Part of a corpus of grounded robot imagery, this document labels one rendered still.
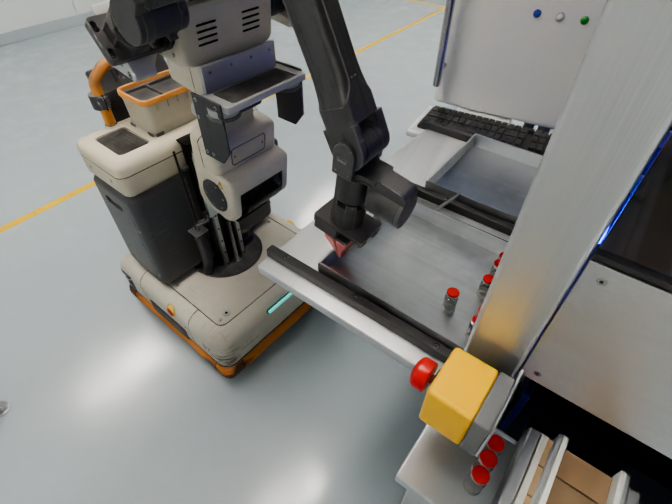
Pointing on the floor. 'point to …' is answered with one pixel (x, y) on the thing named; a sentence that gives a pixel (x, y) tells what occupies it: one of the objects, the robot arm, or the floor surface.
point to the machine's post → (580, 178)
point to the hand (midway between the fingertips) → (342, 252)
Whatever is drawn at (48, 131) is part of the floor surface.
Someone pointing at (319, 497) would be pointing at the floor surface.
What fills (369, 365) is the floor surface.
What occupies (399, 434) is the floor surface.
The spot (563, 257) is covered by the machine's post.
